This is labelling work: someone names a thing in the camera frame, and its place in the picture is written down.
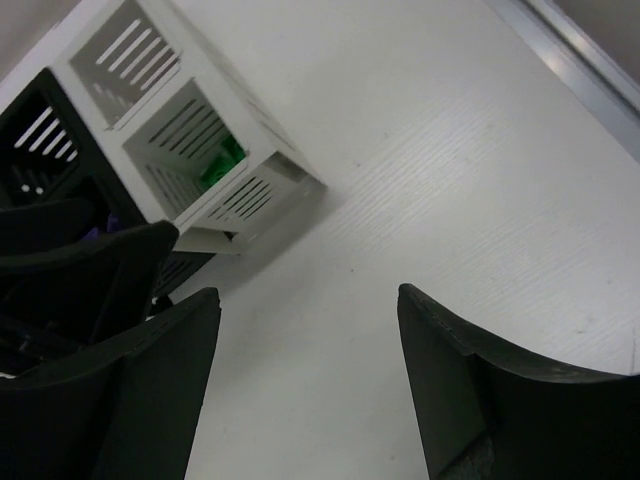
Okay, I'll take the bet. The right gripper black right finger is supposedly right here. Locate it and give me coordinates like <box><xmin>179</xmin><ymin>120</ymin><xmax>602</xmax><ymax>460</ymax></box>
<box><xmin>397</xmin><ymin>284</ymin><xmax>639</xmax><ymax>479</ymax></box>

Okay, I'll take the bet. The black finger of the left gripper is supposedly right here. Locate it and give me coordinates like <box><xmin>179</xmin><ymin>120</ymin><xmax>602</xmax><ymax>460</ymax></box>
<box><xmin>1</xmin><ymin>198</ymin><xmax>178</xmax><ymax>360</ymax></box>

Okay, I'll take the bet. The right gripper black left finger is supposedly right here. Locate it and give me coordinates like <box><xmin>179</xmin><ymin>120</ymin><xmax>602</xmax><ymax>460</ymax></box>
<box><xmin>1</xmin><ymin>288</ymin><xmax>221</xmax><ymax>479</ymax></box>

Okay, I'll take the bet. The purple rectangular lego brick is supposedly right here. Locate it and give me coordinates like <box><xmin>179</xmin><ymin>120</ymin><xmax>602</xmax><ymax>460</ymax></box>
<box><xmin>84</xmin><ymin>214</ymin><xmax>122</xmax><ymax>239</ymax></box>

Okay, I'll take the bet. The black slatted container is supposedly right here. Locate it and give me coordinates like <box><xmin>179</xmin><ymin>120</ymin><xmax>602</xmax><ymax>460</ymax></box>
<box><xmin>0</xmin><ymin>68</ymin><xmax>216</xmax><ymax>306</ymax></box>

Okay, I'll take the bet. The white slatted container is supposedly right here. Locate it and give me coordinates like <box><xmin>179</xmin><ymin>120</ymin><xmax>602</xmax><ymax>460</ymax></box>
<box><xmin>49</xmin><ymin>0</ymin><xmax>329</xmax><ymax>257</ymax></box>

